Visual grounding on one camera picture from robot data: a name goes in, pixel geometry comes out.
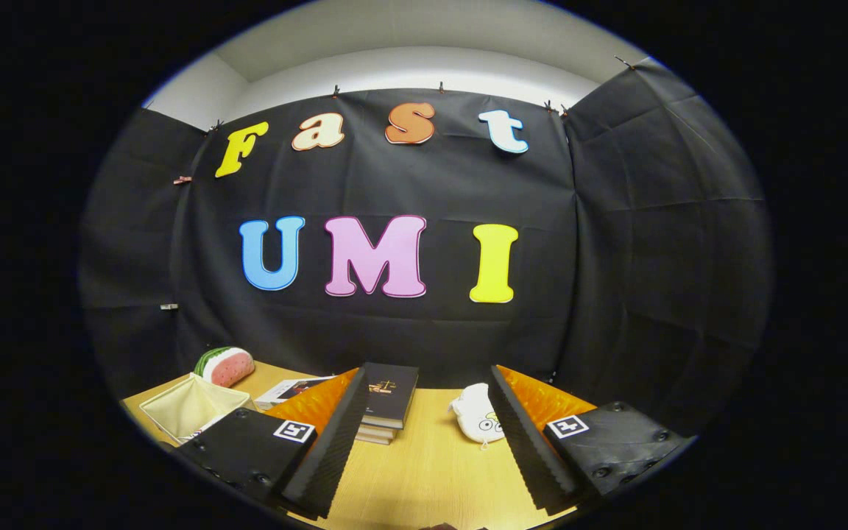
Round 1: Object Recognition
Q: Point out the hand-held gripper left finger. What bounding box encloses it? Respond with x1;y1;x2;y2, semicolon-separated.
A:
174;367;368;520

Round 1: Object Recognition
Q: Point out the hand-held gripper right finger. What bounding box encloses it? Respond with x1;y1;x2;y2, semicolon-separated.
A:
487;364;697;516

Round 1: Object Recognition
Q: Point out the beige fabric storage box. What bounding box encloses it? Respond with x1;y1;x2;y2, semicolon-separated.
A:
138;372;252;445

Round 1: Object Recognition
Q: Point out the white plush pouch with eyes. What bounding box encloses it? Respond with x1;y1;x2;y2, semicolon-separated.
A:
448;382;506;450

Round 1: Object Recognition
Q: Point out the white portrait cover book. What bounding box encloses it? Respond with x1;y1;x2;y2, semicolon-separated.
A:
253;375;336;411

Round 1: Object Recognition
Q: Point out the black cover book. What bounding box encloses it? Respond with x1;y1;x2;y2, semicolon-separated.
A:
361;361;420;430

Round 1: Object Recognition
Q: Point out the watermelon slice plush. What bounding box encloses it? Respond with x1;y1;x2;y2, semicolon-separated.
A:
194;346;256;389

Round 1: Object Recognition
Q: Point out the black backdrop cloth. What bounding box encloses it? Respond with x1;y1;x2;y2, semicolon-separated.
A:
78;57;774;435

